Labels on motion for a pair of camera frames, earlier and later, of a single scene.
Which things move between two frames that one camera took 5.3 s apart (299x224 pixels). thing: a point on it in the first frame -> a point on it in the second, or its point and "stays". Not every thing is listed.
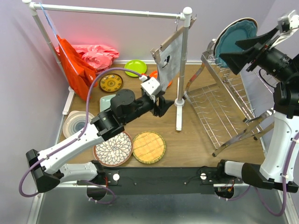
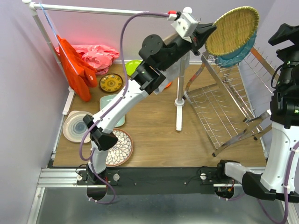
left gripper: [164, 105] -> [201, 32]
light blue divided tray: [105, 102] stays
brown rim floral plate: [115, 151] stays
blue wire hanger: [54, 31] stays
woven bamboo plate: [149, 147] -> [233, 28]
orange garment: [80, 71] stays
